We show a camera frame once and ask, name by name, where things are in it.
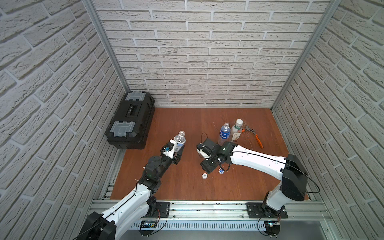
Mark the controller circuit board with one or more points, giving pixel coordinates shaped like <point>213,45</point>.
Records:
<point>272,229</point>
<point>147,227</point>

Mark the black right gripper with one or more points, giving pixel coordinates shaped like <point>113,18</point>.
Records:
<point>205,166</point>

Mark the corner aluminium profile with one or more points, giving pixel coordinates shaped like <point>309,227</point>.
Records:
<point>325,19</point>
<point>98,24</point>

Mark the left corner aluminium profile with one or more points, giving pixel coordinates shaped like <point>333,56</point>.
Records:
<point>98,24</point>

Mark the clear bottle blue label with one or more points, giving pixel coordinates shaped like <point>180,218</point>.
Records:
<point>224,134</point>

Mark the clear labelled bottle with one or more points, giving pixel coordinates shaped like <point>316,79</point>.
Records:
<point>180,140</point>

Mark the orange handled pliers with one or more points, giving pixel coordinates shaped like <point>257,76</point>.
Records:
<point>248,129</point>

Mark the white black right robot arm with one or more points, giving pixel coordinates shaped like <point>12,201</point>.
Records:
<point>288,170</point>

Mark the left controller circuit board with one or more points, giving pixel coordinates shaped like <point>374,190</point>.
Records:
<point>147,227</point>

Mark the right controller circuit board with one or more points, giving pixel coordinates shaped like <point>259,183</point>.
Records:
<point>272,229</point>

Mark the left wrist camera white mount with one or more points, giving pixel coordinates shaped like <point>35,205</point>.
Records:
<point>169,149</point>

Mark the black plastic toolbox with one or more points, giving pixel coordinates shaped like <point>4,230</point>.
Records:
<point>130,126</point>

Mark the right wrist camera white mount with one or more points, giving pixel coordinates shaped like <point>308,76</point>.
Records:
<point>203,153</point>

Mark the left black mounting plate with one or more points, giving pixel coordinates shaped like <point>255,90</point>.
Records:
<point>159,209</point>

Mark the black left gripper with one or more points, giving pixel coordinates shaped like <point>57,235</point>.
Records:
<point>176,155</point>

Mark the black mounting plate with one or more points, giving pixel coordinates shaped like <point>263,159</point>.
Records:
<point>257,210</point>
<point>159,209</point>

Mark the right corner aluminium profile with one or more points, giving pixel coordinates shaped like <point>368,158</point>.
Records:
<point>325,19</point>

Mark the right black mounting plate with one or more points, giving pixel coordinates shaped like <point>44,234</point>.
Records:
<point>257,210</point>

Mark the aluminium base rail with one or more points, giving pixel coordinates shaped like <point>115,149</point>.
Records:
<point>233,216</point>

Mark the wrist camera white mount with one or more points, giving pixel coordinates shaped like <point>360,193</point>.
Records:
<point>203,153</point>
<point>169,149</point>

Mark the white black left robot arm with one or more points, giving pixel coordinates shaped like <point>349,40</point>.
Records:
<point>112,223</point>

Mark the grey white bottle cap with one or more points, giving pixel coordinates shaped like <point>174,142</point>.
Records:
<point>239,122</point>

